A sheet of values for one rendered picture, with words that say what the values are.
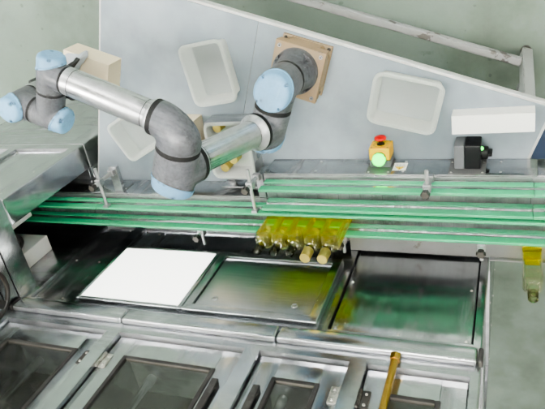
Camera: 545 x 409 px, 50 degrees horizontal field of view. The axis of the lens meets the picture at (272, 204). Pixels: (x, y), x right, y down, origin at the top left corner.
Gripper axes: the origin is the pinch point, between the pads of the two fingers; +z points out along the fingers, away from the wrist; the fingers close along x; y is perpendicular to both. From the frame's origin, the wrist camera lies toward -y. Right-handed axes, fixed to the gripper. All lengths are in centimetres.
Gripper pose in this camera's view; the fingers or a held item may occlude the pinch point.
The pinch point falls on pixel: (88, 73)
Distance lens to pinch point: 201.2
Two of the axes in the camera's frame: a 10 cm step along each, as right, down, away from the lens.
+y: -9.2, -3.5, 1.7
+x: -2.0, 8.0, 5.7
